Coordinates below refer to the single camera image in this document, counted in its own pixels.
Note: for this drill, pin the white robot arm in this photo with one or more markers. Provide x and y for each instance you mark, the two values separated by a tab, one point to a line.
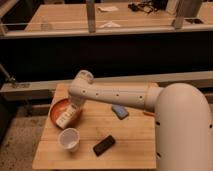
183	118

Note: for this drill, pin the small wooden table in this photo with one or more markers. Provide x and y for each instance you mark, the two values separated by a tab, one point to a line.
134	146

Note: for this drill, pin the blue sponge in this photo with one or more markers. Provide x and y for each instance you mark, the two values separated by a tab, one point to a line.
120	111

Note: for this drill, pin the grey metal right post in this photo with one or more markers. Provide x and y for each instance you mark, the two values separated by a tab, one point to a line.
187	10

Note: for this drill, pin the black rectangular block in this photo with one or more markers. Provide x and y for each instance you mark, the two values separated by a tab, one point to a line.
104	145

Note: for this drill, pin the white paper sheet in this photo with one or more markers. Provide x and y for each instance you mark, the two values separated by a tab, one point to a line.
108	9

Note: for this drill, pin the white crumpled paper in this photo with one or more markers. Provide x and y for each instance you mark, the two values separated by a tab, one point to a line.
110	24

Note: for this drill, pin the orange marker pen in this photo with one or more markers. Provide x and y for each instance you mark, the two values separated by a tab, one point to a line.
149	114

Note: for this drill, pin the white bottle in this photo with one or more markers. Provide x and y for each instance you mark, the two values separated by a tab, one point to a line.
67	115

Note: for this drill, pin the orange ceramic bowl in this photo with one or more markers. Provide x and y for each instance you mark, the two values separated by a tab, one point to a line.
53	115

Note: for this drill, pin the large wooden background table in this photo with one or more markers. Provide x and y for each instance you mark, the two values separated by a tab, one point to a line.
74	17

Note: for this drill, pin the grey metal post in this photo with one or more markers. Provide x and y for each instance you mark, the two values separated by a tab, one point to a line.
187	10
90	7

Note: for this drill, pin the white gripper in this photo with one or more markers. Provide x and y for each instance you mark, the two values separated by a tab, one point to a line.
78	102

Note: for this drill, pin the metal clamp bracket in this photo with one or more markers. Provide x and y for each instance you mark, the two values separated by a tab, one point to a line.
12	79

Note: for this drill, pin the clear plastic bottle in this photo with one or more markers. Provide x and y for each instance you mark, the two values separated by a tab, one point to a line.
44	24

